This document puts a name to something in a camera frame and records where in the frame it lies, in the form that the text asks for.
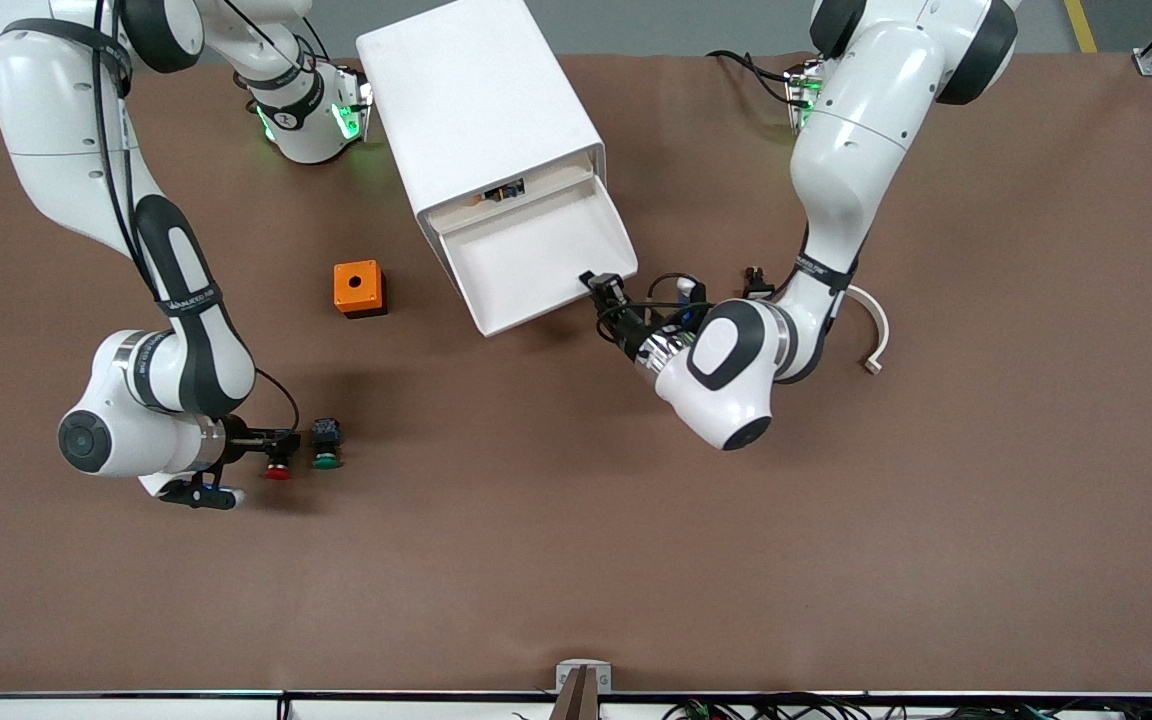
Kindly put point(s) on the white drawer cabinet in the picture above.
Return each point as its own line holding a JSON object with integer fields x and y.
{"x": 476, "y": 100}

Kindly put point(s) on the white plastic drawer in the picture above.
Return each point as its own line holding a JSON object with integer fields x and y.
{"x": 526, "y": 265}
{"x": 456, "y": 212}

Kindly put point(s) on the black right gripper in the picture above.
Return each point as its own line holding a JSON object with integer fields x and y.
{"x": 246, "y": 440}

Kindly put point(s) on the black white-faced push button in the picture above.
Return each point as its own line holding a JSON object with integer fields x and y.
{"x": 758, "y": 283}

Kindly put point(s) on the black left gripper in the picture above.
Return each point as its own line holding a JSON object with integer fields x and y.
{"x": 624, "y": 330}

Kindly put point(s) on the brown table mat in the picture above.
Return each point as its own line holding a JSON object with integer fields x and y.
{"x": 576, "y": 520}

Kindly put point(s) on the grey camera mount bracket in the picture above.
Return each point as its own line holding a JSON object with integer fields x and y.
{"x": 583, "y": 678}

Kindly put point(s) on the white table edge rail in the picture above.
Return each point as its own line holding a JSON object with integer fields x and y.
{"x": 136, "y": 706}

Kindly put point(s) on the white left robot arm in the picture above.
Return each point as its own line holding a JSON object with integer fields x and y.
{"x": 866, "y": 150}

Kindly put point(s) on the orange button box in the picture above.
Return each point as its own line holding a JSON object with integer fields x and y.
{"x": 356, "y": 285}

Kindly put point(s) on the red push button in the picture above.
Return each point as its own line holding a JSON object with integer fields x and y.
{"x": 279, "y": 468}

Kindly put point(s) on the white curved plastic arc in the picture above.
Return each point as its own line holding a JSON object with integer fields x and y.
{"x": 881, "y": 330}

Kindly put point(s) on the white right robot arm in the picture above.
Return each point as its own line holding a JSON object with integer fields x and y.
{"x": 66, "y": 130}

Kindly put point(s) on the green push button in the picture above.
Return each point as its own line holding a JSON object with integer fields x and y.
{"x": 327, "y": 445}

